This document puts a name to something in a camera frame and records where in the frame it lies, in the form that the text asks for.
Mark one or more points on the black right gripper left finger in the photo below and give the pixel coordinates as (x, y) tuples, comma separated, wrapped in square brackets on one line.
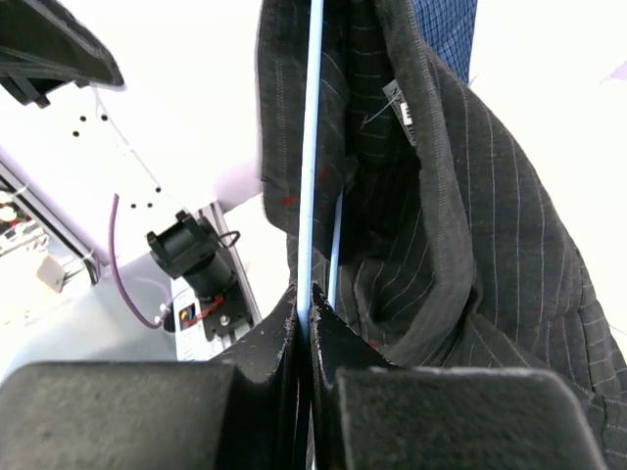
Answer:
[(235, 411)]

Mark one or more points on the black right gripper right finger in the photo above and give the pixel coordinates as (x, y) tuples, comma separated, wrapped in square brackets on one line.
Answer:
[(369, 413)]

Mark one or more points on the black pinstriped shirt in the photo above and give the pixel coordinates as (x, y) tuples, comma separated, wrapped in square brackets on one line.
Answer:
[(434, 239)]

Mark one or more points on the light blue wire hanger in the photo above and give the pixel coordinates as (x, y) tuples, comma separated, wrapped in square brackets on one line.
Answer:
[(305, 232)]

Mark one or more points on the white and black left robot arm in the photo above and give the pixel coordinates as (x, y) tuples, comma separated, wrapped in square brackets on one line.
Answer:
[(155, 103)]

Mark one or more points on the blue checkered shirt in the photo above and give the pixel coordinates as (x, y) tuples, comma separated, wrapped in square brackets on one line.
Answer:
[(448, 28)]

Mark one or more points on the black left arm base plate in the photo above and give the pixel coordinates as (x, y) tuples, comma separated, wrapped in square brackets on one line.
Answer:
[(234, 308)]

